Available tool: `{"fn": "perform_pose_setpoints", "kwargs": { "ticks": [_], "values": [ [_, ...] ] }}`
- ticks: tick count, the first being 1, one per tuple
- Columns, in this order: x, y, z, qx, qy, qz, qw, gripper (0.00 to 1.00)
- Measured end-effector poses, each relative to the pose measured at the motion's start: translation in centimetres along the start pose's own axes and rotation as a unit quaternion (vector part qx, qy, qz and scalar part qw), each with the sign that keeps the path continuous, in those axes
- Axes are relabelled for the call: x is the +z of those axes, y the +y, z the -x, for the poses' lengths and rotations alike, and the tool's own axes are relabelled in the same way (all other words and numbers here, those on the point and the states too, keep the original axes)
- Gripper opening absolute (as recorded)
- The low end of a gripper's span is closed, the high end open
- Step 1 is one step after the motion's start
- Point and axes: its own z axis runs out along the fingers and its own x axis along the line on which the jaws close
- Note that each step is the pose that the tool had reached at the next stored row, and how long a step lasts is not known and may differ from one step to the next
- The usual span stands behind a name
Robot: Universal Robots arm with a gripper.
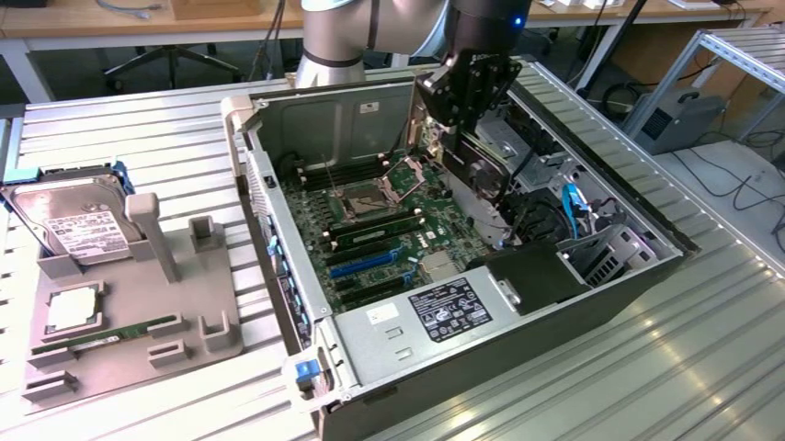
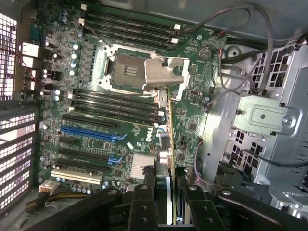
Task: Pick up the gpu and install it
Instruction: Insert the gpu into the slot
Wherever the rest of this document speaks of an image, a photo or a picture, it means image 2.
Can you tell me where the silver network port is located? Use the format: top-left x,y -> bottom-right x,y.
18,42 -> 39,59

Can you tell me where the short black expansion slot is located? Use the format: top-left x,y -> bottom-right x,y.
58,136 -> 77,145

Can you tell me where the yellow black wire bundle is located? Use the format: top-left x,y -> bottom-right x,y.
25,189 -> 91,214

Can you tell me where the open black PC case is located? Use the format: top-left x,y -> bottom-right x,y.
0,0 -> 308,231

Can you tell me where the long black expansion slot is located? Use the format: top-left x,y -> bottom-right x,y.
58,147 -> 111,161
56,158 -> 109,173
61,112 -> 116,128

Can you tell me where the black disk connector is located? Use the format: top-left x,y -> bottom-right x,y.
215,162 -> 244,191

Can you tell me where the blue expansion slot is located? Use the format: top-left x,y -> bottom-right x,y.
60,126 -> 127,142

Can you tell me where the white expansion slot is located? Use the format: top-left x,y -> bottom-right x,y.
50,167 -> 103,185

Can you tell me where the white power connector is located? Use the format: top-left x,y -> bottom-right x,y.
38,180 -> 60,194

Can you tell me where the silver coin cell battery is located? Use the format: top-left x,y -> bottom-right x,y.
198,45 -> 214,61

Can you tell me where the dark looped wire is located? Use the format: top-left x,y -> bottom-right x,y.
181,2 -> 274,96

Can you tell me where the green motherboard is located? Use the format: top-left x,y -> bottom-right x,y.
21,0 -> 229,193

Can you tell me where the blue serial port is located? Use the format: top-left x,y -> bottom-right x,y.
29,24 -> 45,41

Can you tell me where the silver disk bay cage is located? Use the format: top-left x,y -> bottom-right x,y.
230,43 -> 308,217

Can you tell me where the silver finned heatsink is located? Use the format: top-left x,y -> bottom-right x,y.
130,152 -> 157,180

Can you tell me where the black RAM slot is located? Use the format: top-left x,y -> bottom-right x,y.
72,93 -> 164,115
80,3 -> 181,31
86,12 -> 174,37
88,26 -> 174,50
78,18 -> 179,45
72,88 -> 159,109
71,100 -> 164,121

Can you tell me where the thin locking lever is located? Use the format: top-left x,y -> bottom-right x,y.
84,24 -> 109,47

